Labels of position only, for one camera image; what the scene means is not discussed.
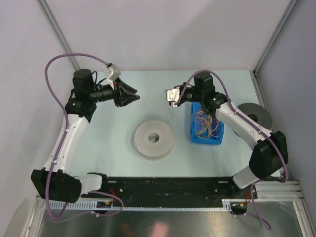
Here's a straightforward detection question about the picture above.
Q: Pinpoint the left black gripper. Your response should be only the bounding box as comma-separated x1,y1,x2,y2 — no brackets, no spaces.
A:
89,78,140,107

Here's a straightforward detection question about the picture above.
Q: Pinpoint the thin white cable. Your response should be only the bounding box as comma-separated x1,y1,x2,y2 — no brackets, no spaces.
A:
140,96,178,124

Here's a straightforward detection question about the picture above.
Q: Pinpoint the white cable spool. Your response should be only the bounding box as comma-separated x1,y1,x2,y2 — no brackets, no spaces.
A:
134,120,174,159

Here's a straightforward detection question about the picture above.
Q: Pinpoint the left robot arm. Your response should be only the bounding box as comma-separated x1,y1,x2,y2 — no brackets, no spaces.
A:
31,65,140,203

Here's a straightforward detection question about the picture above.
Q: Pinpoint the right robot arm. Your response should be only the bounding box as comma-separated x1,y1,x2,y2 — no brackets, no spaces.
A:
165,70,289,198

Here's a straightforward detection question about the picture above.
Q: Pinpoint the blue plastic bin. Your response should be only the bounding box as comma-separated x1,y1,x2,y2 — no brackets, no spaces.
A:
190,102,224,145

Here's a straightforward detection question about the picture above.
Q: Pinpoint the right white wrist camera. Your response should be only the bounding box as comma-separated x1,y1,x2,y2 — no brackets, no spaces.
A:
165,88,181,107

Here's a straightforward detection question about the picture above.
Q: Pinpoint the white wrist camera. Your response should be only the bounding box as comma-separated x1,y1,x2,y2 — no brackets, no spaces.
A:
104,63,121,90
165,88,181,107

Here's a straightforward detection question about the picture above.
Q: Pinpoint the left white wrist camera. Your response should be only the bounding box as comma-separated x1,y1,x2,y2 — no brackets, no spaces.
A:
104,63,121,90

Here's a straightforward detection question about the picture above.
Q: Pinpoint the bundle of coloured wires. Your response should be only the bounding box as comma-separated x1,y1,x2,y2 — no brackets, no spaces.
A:
193,111,220,139

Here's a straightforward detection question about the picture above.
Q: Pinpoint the dark grey cable spool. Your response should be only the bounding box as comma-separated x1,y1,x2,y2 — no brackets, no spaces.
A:
237,103,273,130

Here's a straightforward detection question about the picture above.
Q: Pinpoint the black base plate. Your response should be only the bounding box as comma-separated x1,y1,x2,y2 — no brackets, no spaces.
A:
80,176,257,208

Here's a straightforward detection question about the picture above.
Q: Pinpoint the left aluminium frame post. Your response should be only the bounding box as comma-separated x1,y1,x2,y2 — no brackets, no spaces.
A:
36,0,83,72

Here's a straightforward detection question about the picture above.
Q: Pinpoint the aluminium frame post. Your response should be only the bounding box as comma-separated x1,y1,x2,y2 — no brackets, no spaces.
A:
36,0,83,72
253,0,301,76

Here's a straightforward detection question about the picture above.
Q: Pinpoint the slotted grey cable duct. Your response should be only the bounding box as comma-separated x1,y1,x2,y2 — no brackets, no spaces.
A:
49,200,232,212

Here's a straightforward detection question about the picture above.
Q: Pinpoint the right aluminium frame post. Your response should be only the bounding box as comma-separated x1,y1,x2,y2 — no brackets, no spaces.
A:
253,0,301,76

